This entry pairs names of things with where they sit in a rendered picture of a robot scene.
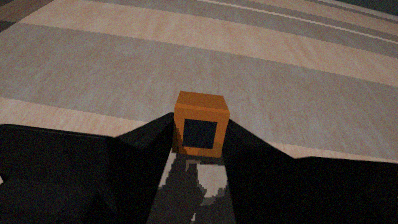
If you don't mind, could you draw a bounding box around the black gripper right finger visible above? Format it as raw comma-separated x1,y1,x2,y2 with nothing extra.
222,119,398,224

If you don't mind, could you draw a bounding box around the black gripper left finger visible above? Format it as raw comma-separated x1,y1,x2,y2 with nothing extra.
0,112,174,224

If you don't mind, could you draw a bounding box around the orange block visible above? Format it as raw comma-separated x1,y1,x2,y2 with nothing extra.
171,91,230,158

